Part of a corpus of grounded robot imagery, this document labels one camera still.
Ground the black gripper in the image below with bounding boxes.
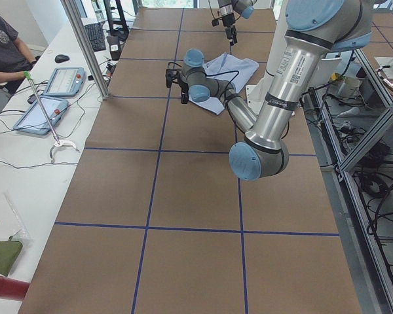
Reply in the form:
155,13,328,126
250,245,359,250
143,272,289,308
178,77,189,104
221,13,238,45

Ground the light blue striped shirt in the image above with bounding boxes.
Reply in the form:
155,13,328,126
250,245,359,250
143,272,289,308
189,53,259,115

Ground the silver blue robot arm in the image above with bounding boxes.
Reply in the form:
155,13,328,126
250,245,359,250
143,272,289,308
212,0,256,46
178,1,374,181

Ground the black keyboard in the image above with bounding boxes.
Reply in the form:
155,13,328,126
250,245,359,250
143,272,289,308
84,23,106,52

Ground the upper blue teach pendant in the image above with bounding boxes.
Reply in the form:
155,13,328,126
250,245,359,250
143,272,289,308
43,67,85,97

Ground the blue teach pendant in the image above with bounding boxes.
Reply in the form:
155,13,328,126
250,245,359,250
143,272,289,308
43,67,85,97
13,96,69,135

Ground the black computer mouse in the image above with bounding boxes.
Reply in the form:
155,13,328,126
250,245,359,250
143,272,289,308
54,54,70,63

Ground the brown paper table cover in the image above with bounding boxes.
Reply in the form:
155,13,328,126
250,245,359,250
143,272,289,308
20,9,361,313

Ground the long reacher grabber tool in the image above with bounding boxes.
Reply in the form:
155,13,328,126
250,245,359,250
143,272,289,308
22,70,81,164

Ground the lower blue teach pendant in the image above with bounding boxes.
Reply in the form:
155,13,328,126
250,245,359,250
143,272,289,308
13,96,69,135

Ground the person in grey shirt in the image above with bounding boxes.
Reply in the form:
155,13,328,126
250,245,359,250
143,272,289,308
0,16,39,94

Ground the green pouch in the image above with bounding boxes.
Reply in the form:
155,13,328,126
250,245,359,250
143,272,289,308
0,240,23,276

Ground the red cylinder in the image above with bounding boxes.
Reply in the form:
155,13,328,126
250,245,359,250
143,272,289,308
0,276,29,301

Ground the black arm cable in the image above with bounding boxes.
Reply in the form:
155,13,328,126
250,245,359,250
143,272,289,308
168,61,243,102

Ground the grey aluminium post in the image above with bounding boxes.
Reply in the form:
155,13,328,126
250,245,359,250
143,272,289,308
60,0,109,100

